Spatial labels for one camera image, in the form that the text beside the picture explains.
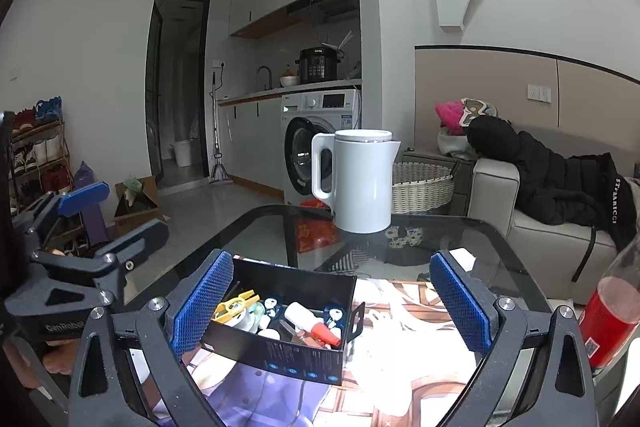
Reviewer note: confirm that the round white device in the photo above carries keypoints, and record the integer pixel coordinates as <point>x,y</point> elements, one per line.
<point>246,322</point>

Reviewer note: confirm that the white tube with orange cap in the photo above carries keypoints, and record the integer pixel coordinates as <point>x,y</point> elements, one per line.
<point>302,313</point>

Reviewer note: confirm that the white electric kettle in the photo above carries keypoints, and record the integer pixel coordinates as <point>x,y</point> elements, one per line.
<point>360,182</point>

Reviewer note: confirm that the white bowl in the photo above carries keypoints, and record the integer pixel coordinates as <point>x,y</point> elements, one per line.
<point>289,82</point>

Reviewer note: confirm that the black cardboard box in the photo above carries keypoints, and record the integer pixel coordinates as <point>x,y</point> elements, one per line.
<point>290,354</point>

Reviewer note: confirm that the dark door frame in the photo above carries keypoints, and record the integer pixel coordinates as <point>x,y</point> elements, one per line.
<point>152,107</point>

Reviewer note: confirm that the purple bag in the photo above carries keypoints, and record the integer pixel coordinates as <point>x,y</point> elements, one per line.
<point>95,222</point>

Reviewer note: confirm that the shoe rack with shoes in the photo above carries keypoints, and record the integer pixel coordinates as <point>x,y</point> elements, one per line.
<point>45,147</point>

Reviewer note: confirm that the white washing machine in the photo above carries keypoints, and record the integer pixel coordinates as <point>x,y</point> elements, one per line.
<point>325,107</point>

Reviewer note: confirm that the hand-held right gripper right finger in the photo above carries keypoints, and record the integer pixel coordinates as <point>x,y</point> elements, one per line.
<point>457,302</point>

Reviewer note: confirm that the white bucket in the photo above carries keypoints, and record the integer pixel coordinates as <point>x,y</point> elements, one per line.
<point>182,154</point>

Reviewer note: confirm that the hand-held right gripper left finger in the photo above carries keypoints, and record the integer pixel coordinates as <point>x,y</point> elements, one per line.
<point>200,307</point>

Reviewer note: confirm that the red bag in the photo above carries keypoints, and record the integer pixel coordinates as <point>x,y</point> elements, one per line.
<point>315,232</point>

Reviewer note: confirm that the light grey sofa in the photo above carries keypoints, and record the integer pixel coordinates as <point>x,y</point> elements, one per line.
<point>540,247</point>

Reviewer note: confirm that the kitchen faucet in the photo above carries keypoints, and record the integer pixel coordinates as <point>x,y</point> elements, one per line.
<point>270,79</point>

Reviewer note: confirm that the range hood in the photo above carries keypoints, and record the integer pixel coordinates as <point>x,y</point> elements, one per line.
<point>330,4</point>

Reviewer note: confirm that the patterned cap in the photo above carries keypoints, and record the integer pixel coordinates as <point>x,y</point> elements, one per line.
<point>477,109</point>

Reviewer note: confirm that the white kitchen base cabinet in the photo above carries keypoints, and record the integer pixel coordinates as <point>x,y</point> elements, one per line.
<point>250,142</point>

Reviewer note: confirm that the clear bottle with red label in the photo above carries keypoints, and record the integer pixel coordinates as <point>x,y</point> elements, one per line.
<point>607,322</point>

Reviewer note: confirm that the small panda figure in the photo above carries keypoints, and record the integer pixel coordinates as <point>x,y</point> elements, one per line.
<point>333,314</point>
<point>271,305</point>

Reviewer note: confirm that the pink cloth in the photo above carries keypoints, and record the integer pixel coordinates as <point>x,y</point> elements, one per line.
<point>450,114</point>

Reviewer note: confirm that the black white patterned item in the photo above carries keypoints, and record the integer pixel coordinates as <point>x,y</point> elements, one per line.
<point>405,237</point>

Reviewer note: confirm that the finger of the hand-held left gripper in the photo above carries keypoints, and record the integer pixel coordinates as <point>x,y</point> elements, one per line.
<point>142,237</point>
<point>85,197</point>

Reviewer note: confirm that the white wall socket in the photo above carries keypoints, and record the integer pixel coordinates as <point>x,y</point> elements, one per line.
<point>539,93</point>

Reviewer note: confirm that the person's left hand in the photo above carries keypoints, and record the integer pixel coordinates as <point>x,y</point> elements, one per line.
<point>56,362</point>

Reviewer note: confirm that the black pressure cooker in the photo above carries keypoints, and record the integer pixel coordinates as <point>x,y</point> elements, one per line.
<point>317,64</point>

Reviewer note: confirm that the brown cardboard box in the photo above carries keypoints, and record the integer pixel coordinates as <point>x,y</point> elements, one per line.
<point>135,207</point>

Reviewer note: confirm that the black padded jacket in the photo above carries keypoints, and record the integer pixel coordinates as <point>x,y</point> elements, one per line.
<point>540,177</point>

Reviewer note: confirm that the wicker basket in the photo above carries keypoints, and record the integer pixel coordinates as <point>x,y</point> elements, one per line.
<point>422,189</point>

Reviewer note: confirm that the printed table mat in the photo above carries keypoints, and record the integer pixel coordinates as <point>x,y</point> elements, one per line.
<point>400,357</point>

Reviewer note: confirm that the mop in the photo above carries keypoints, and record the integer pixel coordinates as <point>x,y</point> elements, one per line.
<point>220,177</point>

